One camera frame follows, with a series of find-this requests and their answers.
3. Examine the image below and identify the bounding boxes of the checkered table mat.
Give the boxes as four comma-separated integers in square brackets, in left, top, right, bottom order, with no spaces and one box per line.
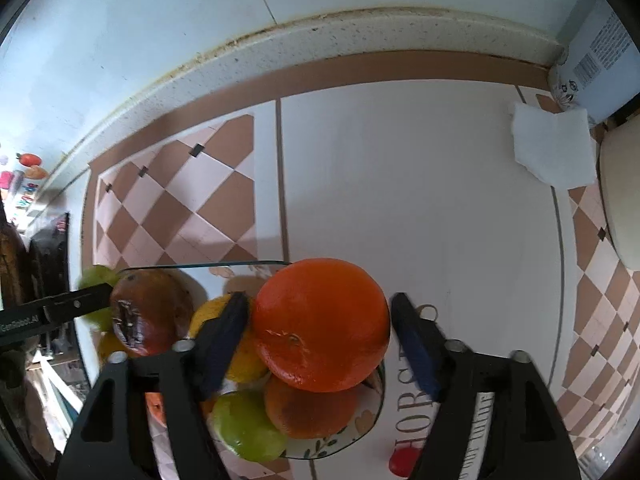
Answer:
[80,50,640,480]

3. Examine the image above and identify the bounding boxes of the orange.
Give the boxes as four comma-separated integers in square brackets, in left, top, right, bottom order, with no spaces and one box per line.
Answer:
[145,391,168,428]
[251,258,392,393]

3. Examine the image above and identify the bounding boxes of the colourful festive wall sticker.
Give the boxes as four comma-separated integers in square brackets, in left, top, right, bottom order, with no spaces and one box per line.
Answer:
[0,152,51,221]

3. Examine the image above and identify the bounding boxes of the dark brown round fruit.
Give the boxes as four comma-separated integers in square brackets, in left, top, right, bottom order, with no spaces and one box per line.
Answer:
[109,269,195,357]

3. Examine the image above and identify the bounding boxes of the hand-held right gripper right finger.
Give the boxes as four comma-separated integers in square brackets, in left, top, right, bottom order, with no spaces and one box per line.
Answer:
[390,291,583,480]

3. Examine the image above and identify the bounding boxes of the grey spray can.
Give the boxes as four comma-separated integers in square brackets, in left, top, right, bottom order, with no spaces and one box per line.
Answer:
[547,0,640,126]

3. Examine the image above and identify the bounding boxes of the floral oval ceramic plate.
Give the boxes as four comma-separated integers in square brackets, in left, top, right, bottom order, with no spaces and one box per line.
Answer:
[92,260,387,461]

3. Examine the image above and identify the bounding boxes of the green apple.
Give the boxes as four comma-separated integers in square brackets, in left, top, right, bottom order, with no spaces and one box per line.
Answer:
[77,265,121,332]
[212,390,288,462]

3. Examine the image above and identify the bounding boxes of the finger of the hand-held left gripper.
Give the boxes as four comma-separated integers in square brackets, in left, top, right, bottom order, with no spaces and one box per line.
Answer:
[40,283,113,325]

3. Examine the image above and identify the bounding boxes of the brownish orange round fruit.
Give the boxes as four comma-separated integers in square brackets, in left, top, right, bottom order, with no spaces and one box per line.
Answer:
[264,374,361,439]

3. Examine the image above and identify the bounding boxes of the white tissue paper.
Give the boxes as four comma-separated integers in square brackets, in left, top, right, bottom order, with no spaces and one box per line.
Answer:
[510,102,597,190]

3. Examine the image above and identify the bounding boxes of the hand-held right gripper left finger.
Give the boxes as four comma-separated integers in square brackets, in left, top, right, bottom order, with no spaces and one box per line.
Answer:
[56,290,251,480]

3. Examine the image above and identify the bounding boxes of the cream utensil holder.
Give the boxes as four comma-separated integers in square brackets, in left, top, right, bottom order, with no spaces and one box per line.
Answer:
[598,115,640,273]

